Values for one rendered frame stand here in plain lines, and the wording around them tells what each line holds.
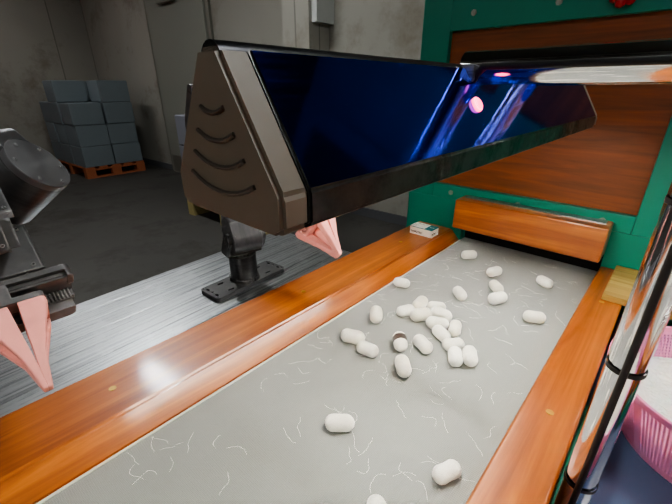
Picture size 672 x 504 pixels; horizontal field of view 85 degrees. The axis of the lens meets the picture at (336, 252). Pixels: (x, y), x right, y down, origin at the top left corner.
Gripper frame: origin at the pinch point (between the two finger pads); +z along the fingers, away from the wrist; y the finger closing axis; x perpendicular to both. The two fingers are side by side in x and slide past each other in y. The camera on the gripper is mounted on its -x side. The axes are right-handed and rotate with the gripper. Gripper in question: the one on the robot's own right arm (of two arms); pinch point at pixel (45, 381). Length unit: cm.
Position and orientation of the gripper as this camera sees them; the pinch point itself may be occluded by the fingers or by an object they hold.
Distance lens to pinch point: 43.4
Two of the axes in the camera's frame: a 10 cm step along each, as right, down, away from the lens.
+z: 5.7, 8.0, -2.1
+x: -4.8, 5.2, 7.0
